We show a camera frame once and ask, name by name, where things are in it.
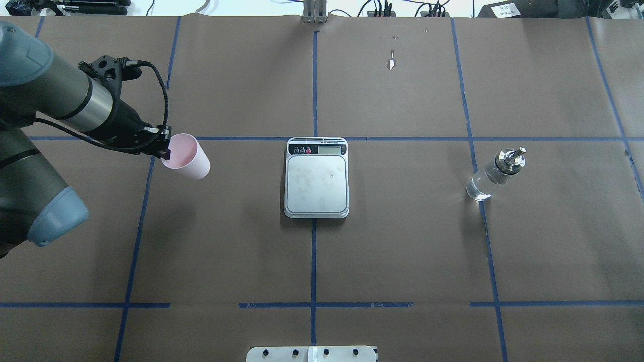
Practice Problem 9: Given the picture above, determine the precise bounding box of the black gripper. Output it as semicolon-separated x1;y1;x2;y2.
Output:
78;55;171;159

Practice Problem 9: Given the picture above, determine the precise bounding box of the pink plastic cup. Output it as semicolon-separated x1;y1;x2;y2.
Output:
161;133;211;179

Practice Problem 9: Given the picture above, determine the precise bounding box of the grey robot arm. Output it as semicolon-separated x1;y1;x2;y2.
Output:
1;21;171;257

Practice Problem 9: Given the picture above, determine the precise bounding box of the digital kitchen scale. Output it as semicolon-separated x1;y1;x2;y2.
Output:
283;137;350;219

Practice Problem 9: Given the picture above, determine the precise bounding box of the clear glass sauce bottle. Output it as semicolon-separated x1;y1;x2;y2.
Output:
465;147;527;202

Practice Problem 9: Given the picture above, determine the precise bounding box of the brown paper table cover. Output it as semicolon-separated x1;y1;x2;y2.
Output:
2;14;642;361

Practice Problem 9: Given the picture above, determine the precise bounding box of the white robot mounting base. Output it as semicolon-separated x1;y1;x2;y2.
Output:
246;345;379;361

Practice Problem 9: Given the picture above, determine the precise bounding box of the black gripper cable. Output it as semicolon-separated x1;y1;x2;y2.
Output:
33;59;170;154

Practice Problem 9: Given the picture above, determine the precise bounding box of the aluminium frame post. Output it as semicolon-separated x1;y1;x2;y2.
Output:
302;0;328;24

